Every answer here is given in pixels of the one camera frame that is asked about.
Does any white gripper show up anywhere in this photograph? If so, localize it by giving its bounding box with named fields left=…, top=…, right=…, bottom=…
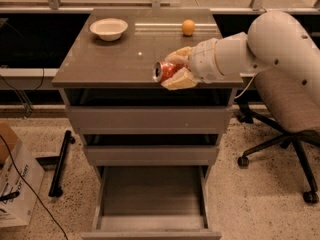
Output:
left=161, top=38, right=223, bottom=90

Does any red coke can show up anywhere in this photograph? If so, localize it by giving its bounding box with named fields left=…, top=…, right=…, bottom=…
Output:
left=153, top=62, right=183, bottom=83

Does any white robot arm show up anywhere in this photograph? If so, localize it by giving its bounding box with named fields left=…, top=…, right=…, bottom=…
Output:
left=154, top=11, right=320, bottom=103

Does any grey drawer cabinet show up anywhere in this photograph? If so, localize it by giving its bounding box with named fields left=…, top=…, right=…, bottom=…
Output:
left=51, top=8, right=244, bottom=182

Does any grey top drawer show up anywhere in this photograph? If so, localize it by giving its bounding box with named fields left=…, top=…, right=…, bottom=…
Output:
left=66, top=106, right=232, bottom=134

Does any grey middle drawer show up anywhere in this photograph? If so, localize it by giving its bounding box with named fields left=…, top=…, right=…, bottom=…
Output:
left=84, top=146, right=219, bottom=166

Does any grey open bottom drawer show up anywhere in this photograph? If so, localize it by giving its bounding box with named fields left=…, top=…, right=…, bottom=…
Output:
left=81, top=166, right=222, bottom=240

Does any orange fruit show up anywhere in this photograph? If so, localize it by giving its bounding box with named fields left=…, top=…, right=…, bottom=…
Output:
left=181, top=20, right=195, bottom=36

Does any white paper bowl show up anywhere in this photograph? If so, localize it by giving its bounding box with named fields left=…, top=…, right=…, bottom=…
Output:
left=90, top=18, right=128, bottom=41

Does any grey office chair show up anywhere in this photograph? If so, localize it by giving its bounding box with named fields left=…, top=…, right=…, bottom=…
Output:
left=237, top=69, right=320, bottom=204

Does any black metal bar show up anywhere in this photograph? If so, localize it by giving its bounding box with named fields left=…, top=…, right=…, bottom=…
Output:
left=48, top=130, right=75, bottom=197

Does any brown cardboard box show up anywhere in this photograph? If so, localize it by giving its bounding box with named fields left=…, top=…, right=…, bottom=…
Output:
left=0, top=123, right=18, bottom=165

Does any white cardboard box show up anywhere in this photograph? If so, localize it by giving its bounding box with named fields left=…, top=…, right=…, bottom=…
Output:
left=0, top=141, right=44, bottom=228

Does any white cable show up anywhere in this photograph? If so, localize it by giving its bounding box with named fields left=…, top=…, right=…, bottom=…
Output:
left=234, top=73, right=257, bottom=101

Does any black floor cable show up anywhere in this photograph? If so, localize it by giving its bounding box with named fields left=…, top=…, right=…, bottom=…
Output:
left=0, top=134, right=70, bottom=240

